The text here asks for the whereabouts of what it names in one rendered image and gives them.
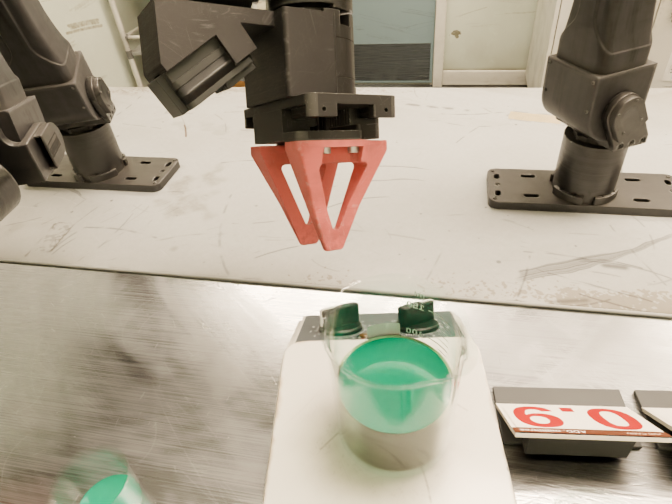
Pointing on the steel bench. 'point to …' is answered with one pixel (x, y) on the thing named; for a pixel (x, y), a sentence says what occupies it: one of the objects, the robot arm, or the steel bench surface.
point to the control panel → (310, 329)
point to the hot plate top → (492, 452)
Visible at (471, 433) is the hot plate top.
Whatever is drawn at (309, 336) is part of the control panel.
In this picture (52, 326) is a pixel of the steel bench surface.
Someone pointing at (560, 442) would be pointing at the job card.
